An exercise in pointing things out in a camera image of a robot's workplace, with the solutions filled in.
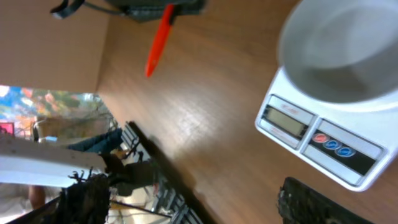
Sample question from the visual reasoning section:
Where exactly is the white metal bowl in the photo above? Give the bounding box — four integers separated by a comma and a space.
278, 0, 397, 103

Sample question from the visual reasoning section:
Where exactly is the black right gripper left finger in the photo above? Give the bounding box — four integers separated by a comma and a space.
9, 171, 111, 224

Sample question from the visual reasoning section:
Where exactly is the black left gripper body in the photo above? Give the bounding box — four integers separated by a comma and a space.
105, 0, 206, 22

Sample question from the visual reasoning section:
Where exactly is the white digital kitchen scale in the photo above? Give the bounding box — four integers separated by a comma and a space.
255, 67, 397, 192

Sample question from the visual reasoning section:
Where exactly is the red plastic scoop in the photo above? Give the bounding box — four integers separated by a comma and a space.
145, 4, 175, 78

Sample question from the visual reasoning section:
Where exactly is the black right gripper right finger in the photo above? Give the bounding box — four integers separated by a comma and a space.
277, 177, 372, 224

